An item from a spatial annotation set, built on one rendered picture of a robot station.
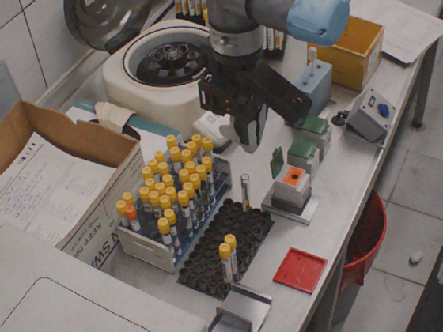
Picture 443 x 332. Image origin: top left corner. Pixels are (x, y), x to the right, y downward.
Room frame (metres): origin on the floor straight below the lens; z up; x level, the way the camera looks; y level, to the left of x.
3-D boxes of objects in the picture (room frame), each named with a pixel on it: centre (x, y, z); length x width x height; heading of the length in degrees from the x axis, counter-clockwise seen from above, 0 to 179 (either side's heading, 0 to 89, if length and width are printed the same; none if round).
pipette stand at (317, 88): (0.84, -0.18, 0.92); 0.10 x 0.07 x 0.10; 143
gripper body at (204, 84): (0.67, -0.03, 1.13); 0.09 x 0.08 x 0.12; 57
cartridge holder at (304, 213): (0.62, -0.11, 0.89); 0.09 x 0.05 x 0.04; 58
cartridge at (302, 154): (0.69, -0.14, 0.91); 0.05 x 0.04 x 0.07; 58
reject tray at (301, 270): (0.48, -0.11, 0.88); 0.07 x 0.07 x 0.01; 58
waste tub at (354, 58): (0.98, -0.29, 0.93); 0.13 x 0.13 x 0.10; 54
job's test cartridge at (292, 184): (0.62, -0.11, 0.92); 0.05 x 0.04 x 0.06; 58
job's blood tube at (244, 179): (0.61, -0.03, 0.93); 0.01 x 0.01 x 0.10; 59
